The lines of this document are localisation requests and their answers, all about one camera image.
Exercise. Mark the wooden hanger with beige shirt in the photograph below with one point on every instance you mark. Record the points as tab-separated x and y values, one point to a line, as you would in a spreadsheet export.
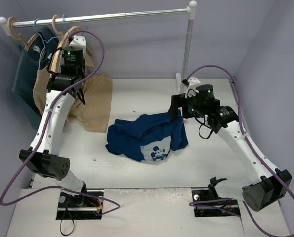
63	42

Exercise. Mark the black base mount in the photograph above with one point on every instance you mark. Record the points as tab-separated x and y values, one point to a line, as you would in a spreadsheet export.
78	207
207	203

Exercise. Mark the dark teal hanging shirt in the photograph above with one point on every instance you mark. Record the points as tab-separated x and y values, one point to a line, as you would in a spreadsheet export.
30	61

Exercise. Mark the blue Mickey Mouse t-shirt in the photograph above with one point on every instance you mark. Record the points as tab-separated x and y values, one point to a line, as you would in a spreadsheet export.
149	139

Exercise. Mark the beige hanging shirt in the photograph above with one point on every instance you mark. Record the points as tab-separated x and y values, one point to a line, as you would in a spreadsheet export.
94	115

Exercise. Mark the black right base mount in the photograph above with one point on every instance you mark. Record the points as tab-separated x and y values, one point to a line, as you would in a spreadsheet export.
207	203

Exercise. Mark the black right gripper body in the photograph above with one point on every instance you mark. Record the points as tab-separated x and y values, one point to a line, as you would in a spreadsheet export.
175	103

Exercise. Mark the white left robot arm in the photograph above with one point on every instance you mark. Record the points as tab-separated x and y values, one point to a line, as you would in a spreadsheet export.
42	157

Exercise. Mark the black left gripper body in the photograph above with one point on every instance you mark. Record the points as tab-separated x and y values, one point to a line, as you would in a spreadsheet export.
79	89

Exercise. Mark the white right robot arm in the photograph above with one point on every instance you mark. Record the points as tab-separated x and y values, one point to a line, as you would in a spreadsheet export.
267	182

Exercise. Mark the silver clothes rack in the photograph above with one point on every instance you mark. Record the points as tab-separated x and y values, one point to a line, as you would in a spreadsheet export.
9	24

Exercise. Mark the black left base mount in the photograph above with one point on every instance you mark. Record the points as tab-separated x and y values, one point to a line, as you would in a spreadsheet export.
78	207

